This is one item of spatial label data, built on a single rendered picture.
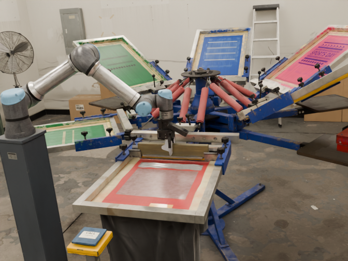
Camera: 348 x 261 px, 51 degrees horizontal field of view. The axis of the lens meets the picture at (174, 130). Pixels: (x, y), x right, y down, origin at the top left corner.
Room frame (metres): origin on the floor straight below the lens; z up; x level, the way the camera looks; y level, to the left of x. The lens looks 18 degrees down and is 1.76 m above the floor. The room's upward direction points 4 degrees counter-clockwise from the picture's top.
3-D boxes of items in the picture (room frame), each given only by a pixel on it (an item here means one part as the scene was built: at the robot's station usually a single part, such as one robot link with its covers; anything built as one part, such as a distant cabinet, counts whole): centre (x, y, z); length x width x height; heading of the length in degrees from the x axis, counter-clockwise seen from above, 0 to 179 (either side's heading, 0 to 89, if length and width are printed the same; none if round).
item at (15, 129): (1.83, 0.80, 1.25); 0.15 x 0.15 x 0.10
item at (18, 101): (1.84, 0.80, 1.37); 0.13 x 0.12 x 0.14; 177
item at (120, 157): (2.02, 0.27, 0.98); 0.30 x 0.05 x 0.07; 163
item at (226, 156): (1.87, -0.26, 0.98); 0.30 x 0.05 x 0.07; 163
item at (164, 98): (1.92, 0.04, 1.31); 0.09 x 0.08 x 0.11; 87
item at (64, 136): (2.52, 0.65, 1.05); 1.08 x 0.61 x 0.23; 103
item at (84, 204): (1.72, 0.07, 0.97); 0.79 x 0.58 x 0.04; 163
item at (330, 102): (2.88, -0.88, 0.91); 1.34 x 0.40 x 0.08; 103
